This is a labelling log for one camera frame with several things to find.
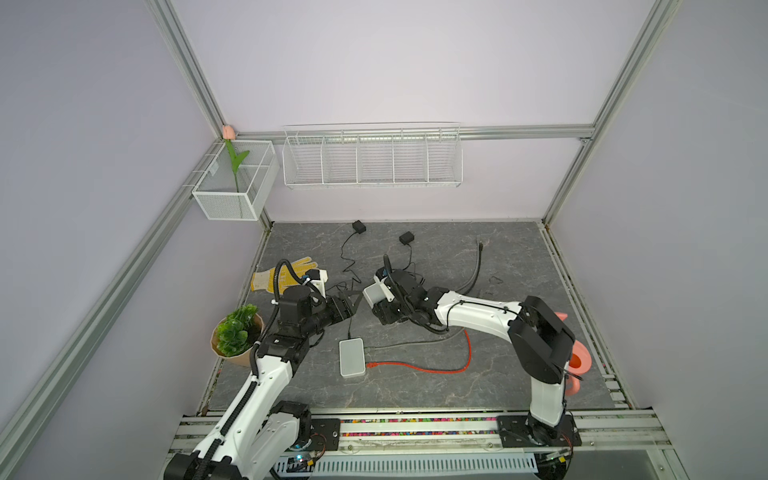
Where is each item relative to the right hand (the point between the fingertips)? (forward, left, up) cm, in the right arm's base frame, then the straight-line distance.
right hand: (382, 306), depth 89 cm
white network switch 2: (+1, +1, +7) cm, 7 cm away
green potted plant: (-14, +36, +9) cm, 40 cm away
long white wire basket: (+43, +3, +24) cm, 49 cm away
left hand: (-4, +6, +10) cm, 13 cm away
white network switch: (-13, +9, -6) cm, 17 cm away
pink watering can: (-17, -51, +4) cm, 54 cm away
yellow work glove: (+14, +42, -6) cm, 44 cm away
